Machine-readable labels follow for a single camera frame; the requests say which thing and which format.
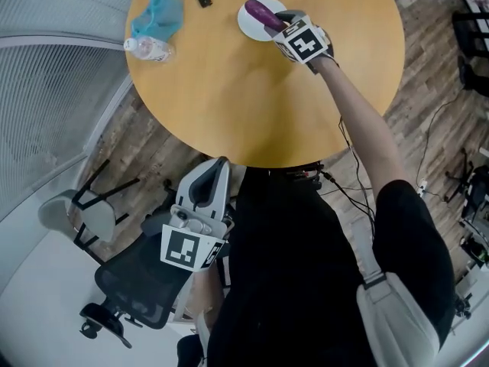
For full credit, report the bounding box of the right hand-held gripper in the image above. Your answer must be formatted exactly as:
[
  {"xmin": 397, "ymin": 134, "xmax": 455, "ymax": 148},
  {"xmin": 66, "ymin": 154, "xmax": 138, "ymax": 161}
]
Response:
[{"xmin": 266, "ymin": 9, "xmax": 339, "ymax": 75}]

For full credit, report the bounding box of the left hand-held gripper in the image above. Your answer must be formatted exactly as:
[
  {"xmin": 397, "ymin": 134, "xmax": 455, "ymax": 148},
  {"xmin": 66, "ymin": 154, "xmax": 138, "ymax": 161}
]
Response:
[{"xmin": 160, "ymin": 158, "xmax": 235, "ymax": 273}]

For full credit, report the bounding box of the purple eggplant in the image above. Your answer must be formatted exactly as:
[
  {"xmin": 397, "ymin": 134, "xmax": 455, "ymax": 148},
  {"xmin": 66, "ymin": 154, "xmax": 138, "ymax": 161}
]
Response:
[{"xmin": 244, "ymin": 0, "xmax": 290, "ymax": 32}]

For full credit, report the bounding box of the person's right forearm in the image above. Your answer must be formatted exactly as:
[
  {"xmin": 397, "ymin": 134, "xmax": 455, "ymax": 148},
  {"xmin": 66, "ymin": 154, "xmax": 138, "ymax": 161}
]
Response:
[{"xmin": 316, "ymin": 54, "xmax": 409, "ymax": 202}]

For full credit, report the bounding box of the grey shoulder bag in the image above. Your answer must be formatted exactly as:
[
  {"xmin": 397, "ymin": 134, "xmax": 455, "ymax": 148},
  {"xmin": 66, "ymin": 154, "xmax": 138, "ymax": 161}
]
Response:
[{"xmin": 350, "ymin": 219, "xmax": 441, "ymax": 367}]

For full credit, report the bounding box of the person's left forearm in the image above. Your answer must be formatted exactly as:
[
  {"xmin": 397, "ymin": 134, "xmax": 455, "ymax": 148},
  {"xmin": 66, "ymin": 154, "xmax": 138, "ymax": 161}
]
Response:
[{"xmin": 193, "ymin": 268, "xmax": 227, "ymax": 323}]

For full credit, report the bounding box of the white round plate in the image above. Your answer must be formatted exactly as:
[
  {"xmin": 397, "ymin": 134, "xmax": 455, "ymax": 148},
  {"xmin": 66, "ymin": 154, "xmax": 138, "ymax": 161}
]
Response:
[{"xmin": 237, "ymin": 0, "xmax": 288, "ymax": 42}]

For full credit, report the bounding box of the round wooden table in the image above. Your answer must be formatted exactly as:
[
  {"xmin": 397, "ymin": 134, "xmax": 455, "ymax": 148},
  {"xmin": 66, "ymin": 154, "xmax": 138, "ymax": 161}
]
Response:
[{"xmin": 125, "ymin": 0, "xmax": 406, "ymax": 169}]

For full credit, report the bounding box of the grey chair with black legs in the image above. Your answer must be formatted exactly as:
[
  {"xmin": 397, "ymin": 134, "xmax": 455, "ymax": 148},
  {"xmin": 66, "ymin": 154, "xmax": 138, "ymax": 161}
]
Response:
[{"xmin": 37, "ymin": 158, "xmax": 141, "ymax": 265}]

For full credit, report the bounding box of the black mesh office chair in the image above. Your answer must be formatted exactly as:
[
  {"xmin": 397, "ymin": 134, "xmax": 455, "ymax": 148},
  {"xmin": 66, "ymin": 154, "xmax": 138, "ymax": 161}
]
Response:
[{"xmin": 79, "ymin": 219, "xmax": 231, "ymax": 350}]

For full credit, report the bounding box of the person's black clothing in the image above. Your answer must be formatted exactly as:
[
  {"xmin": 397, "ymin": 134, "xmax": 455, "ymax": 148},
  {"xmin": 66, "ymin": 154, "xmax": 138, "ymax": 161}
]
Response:
[{"xmin": 176, "ymin": 164, "xmax": 456, "ymax": 367}]

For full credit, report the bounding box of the blue crumpled cloth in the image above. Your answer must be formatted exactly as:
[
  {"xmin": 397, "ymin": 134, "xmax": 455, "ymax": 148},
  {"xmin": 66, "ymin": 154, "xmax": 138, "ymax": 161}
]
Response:
[{"xmin": 131, "ymin": 0, "xmax": 185, "ymax": 37}]

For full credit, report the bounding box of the clear plastic water bottle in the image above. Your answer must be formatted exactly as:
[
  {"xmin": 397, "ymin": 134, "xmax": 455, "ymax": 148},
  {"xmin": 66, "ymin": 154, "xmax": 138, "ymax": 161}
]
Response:
[{"xmin": 123, "ymin": 35, "xmax": 176, "ymax": 63}]

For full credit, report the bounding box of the black star chair base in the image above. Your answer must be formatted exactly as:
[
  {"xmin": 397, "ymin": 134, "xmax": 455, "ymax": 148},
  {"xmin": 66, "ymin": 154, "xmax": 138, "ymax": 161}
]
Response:
[{"xmin": 444, "ymin": 147, "xmax": 489, "ymax": 221}]

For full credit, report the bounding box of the black cable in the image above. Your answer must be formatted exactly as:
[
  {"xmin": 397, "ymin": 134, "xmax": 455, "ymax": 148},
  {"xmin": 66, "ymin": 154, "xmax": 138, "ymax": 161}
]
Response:
[{"xmin": 337, "ymin": 115, "xmax": 378, "ymax": 223}]

